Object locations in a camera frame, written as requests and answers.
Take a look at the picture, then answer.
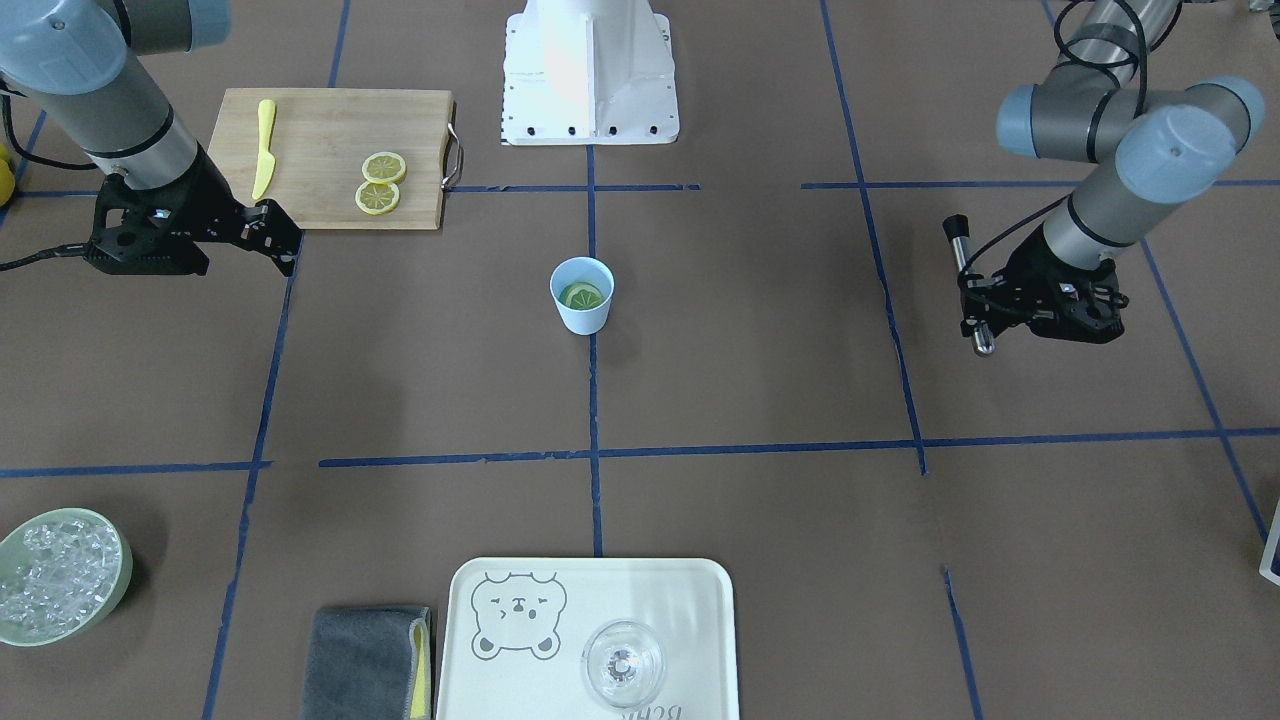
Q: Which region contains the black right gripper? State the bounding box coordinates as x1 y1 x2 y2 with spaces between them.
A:
83 146 305 278

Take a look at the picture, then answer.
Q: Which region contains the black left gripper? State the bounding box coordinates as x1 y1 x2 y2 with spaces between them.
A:
957 225 1129 345

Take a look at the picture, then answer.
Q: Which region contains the steel muddler black tip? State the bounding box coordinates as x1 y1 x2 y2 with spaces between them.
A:
942 214 995 357

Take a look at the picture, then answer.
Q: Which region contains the yellow lemon slice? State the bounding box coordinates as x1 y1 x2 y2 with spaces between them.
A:
558 282 605 311
361 151 407 184
355 181 401 217

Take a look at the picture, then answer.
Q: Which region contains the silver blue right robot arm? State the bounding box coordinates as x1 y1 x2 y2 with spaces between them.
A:
1 1 303 275

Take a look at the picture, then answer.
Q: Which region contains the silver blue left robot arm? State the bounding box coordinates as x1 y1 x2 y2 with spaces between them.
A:
943 1 1266 356

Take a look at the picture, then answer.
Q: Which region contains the light blue plastic cup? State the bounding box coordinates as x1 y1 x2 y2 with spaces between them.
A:
549 258 614 336

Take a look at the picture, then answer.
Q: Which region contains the yellow plastic knife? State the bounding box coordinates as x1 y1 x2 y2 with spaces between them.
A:
251 97 276 202

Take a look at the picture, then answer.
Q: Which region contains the bamboo cutting board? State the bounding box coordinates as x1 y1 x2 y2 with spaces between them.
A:
207 88 458 231

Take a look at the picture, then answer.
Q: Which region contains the green bowl of ice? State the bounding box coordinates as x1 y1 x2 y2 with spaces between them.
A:
1 509 134 648

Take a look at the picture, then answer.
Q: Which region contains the grey folded cloth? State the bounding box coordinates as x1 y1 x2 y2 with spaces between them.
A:
300 605 433 719

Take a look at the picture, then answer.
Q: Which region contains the cream bear serving tray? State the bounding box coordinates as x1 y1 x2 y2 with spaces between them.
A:
435 557 741 719

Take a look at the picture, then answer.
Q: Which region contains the clear wine glass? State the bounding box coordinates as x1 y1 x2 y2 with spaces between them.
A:
580 619 668 711

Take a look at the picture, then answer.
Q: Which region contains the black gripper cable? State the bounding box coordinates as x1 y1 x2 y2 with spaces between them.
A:
0 60 101 273

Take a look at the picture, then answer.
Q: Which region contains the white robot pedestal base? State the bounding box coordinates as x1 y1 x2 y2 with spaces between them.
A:
500 1 681 147

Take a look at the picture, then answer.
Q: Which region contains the white wire cup rack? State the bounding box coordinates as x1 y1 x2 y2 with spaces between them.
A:
1258 503 1280 585

